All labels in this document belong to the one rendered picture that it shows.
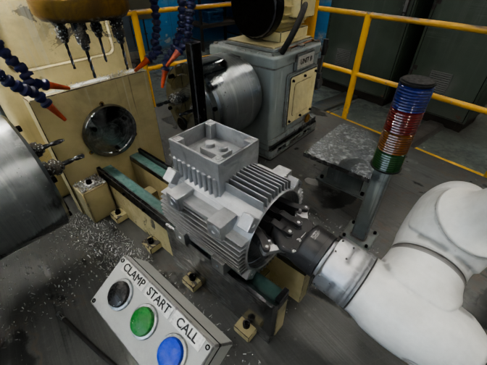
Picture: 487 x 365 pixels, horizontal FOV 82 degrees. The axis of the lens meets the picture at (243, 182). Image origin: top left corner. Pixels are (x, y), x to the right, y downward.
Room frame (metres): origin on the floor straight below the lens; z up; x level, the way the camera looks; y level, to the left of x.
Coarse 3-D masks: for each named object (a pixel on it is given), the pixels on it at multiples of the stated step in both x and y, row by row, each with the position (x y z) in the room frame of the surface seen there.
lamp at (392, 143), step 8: (384, 128) 0.51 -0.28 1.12; (384, 136) 0.50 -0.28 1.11; (392, 136) 0.49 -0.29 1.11; (400, 136) 0.48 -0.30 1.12; (408, 136) 0.48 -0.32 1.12; (384, 144) 0.49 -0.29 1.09; (392, 144) 0.48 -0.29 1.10; (400, 144) 0.48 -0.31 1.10; (408, 144) 0.48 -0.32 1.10; (384, 152) 0.49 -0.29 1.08; (392, 152) 0.48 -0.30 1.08; (400, 152) 0.48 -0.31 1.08
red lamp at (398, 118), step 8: (392, 112) 0.50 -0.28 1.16; (400, 112) 0.49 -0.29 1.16; (424, 112) 0.49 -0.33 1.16; (392, 120) 0.49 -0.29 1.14; (400, 120) 0.48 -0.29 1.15; (408, 120) 0.48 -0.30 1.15; (416, 120) 0.48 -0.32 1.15; (392, 128) 0.49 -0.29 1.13; (400, 128) 0.48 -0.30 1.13; (408, 128) 0.48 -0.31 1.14; (416, 128) 0.48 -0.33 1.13
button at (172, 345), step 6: (162, 342) 0.13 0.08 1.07; (168, 342) 0.12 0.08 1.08; (174, 342) 0.12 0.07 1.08; (180, 342) 0.12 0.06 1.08; (162, 348) 0.12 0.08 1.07; (168, 348) 0.12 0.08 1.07; (174, 348) 0.12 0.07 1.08; (180, 348) 0.12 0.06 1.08; (162, 354) 0.12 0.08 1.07; (168, 354) 0.11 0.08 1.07; (174, 354) 0.11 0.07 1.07; (180, 354) 0.11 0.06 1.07; (162, 360) 0.11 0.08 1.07; (168, 360) 0.11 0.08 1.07; (174, 360) 0.11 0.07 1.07; (180, 360) 0.11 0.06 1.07
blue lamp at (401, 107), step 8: (400, 88) 0.50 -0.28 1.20; (408, 88) 0.49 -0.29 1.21; (416, 88) 0.53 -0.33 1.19; (432, 88) 0.48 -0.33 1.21; (400, 96) 0.50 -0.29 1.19; (408, 96) 0.48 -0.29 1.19; (416, 96) 0.48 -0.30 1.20; (424, 96) 0.48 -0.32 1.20; (392, 104) 0.51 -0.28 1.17; (400, 104) 0.49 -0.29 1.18; (408, 104) 0.48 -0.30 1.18; (416, 104) 0.48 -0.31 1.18; (424, 104) 0.48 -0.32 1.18; (408, 112) 0.48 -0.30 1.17; (416, 112) 0.48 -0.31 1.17
